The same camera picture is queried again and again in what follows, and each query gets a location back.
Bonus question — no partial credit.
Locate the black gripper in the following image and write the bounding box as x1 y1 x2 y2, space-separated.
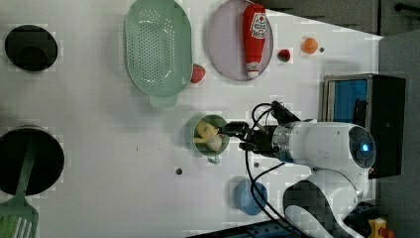
219 121 277 156

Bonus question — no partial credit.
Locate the yellow plush banana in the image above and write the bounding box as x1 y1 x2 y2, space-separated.
194 120 222 152

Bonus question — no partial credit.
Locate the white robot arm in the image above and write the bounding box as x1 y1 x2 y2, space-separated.
218 120 376 238

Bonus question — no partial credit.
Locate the green mug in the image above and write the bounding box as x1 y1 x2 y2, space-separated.
187 113 230 165

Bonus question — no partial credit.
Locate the light red plush strawberry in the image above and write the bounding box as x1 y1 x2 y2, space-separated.
190 63 206 83

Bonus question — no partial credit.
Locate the blue cup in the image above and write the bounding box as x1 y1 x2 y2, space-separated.
233 180 267 216

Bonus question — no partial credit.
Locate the grey round plate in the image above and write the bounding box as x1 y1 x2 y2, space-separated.
207 0 273 80

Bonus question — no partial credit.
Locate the dark red plush strawberry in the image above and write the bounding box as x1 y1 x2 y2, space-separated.
277 49 291 62

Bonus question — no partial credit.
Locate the red plush ketchup bottle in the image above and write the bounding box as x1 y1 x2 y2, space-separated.
243 4 267 78

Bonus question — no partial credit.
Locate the green perforated colander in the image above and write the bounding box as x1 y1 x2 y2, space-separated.
124 0 193 108

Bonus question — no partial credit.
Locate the orange plush fruit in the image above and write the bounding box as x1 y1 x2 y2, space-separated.
301 38 319 55

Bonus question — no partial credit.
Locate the silver toaster oven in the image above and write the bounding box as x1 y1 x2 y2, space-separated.
322 73 407 179

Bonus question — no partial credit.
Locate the large black pot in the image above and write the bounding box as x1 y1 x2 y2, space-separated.
0 125 65 196

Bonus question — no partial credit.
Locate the small black pot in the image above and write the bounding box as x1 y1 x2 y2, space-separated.
5 25 58 72

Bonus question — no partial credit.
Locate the green slotted spatula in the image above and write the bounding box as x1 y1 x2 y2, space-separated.
0 139 39 238

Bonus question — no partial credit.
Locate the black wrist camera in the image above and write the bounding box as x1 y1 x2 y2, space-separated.
270 101 299 126

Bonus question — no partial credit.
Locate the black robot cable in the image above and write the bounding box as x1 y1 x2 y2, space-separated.
244 101 315 238

